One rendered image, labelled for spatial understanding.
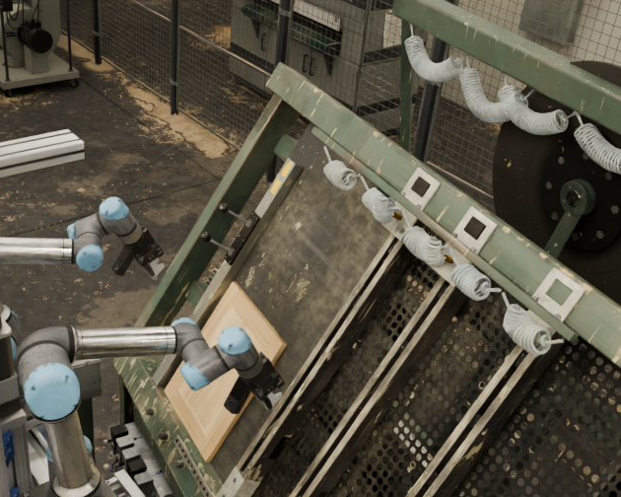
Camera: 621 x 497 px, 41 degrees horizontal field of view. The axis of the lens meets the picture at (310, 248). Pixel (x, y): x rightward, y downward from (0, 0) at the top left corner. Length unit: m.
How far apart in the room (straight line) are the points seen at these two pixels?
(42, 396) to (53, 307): 3.05
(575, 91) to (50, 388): 1.61
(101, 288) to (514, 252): 3.44
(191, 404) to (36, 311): 2.20
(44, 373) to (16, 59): 6.15
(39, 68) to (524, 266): 6.26
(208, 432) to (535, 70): 1.55
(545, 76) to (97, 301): 3.20
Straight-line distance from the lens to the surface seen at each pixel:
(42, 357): 1.98
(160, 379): 3.04
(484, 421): 2.04
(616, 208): 2.51
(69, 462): 2.14
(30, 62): 7.79
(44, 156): 2.09
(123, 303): 4.97
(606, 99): 2.42
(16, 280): 5.23
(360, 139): 2.50
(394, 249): 2.31
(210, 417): 2.82
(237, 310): 2.81
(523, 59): 2.63
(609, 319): 1.90
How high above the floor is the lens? 2.93
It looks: 32 degrees down
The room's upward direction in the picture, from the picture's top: 7 degrees clockwise
